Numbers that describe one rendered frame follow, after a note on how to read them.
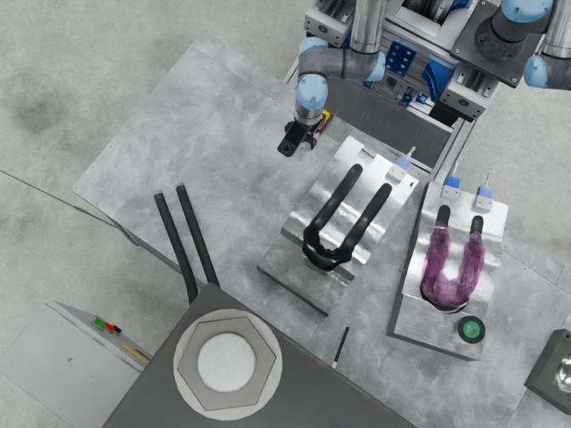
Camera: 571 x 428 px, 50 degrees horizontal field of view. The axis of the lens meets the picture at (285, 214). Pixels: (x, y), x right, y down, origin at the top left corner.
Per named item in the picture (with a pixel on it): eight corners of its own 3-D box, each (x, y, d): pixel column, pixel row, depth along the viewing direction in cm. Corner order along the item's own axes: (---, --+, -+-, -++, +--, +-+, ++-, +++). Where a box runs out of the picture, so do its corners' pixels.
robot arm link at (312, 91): (330, 71, 151) (328, 103, 149) (325, 91, 162) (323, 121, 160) (298, 69, 151) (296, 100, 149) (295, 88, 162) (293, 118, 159)
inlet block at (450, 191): (446, 163, 198) (452, 157, 193) (461, 167, 198) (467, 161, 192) (437, 199, 194) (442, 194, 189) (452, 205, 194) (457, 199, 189)
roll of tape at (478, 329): (453, 316, 177) (456, 314, 174) (480, 317, 177) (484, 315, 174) (454, 344, 175) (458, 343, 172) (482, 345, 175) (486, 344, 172)
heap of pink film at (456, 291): (432, 217, 190) (438, 211, 182) (486, 234, 189) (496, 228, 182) (411, 297, 183) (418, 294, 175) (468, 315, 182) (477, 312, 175)
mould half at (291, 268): (344, 145, 201) (351, 129, 188) (411, 188, 198) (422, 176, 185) (257, 268, 189) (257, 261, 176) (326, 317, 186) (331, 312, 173)
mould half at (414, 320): (425, 185, 198) (434, 175, 188) (501, 210, 198) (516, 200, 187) (385, 335, 186) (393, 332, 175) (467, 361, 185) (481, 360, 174)
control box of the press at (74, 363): (164, 333, 260) (58, 284, 118) (223, 375, 257) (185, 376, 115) (132, 377, 255) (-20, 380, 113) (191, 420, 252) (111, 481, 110)
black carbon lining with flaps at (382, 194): (353, 162, 192) (358, 151, 183) (396, 190, 190) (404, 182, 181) (291, 251, 184) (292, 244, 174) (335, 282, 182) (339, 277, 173)
